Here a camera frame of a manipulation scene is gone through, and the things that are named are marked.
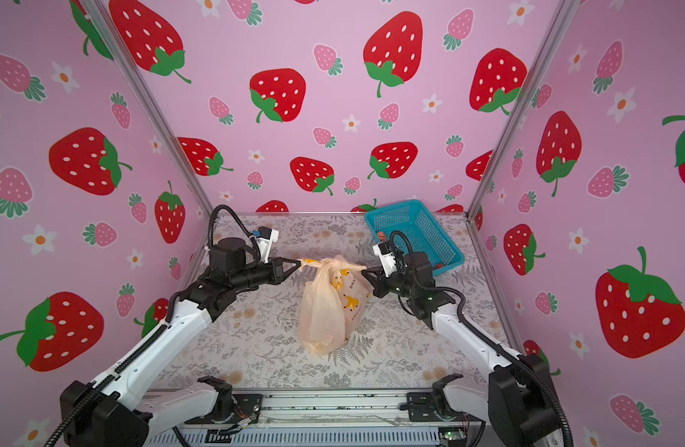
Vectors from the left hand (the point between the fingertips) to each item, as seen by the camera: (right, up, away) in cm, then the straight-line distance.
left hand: (300, 262), depth 74 cm
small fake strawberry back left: (+26, +8, +36) cm, 45 cm away
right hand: (+18, -3, +6) cm, 19 cm away
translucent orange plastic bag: (+9, -11, -2) cm, 14 cm away
